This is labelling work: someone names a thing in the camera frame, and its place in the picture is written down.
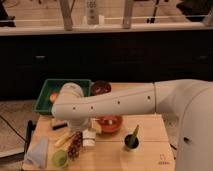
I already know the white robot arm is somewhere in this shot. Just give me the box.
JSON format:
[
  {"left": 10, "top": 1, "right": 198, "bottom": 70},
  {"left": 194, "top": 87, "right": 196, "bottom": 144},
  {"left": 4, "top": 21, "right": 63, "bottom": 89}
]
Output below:
[{"left": 51, "top": 79, "right": 213, "bottom": 171}]

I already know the green plastic cup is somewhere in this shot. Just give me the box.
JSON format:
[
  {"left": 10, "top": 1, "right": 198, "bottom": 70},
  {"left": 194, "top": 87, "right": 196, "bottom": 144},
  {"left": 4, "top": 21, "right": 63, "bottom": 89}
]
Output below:
[{"left": 52, "top": 150, "right": 68, "bottom": 167}]

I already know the dark glass cup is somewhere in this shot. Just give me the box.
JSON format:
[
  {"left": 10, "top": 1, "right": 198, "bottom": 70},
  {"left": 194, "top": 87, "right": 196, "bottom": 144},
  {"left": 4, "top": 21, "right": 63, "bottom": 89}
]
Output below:
[{"left": 124, "top": 134, "right": 139, "bottom": 151}]

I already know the green utensil in cup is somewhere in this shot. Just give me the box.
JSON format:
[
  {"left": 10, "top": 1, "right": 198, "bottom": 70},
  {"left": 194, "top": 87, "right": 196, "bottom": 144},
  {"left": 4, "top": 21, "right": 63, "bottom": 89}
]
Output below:
[{"left": 132, "top": 125, "right": 139, "bottom": 140}]

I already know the brown grape bunch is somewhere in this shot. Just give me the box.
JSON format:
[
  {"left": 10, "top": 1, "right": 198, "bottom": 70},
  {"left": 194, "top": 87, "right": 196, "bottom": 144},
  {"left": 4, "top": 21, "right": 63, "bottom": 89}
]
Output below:
[{"left": 68, "top": 132, "right": 83, "bottom": 161}]

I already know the orange bowl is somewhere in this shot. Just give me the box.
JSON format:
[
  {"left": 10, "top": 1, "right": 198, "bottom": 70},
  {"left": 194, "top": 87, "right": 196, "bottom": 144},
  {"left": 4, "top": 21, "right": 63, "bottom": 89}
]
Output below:
[{"left": 97, "top": 116, "right": 123, "bottom": 133}]

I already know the yellow corn cob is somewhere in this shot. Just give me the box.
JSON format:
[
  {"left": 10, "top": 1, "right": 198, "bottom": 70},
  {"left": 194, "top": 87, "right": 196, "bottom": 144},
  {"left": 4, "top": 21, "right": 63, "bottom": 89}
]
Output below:
[{"left": 54, "top": 132, "right": 73, "bottom": 147}]

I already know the wooden block eraser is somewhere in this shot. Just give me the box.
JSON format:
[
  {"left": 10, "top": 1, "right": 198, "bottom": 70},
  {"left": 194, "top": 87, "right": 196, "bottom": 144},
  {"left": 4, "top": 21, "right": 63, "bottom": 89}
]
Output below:
[{"left": 51, "top": 120, "right": 67, "bottom": 130}]

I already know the dark brown bowl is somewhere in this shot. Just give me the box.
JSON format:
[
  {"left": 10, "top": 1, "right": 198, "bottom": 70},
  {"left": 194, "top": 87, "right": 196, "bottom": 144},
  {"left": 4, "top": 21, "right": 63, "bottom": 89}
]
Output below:
[{"left": 91, "top": 80, "right": 111, "bottom": 95}]

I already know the light blue cloth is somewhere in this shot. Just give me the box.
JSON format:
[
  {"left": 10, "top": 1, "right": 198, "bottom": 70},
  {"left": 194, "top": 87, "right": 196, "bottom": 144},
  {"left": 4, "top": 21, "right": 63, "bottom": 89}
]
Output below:
[{"left": 24, "top": 137, "right": 48, "bottom": 169}]

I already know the orange fruit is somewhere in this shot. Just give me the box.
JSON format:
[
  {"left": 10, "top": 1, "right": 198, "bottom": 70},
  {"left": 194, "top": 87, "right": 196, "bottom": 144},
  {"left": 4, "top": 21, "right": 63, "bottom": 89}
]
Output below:
[{"left": 49, "top": 92, "right": 59, "bottom": 103}]

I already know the green plastic tray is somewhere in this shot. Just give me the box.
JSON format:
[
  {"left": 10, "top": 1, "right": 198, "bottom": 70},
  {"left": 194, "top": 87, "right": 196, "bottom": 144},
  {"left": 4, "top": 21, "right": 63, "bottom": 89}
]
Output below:
[{"left": 34, "top": 79, "right": 91, "bottom": 115}]

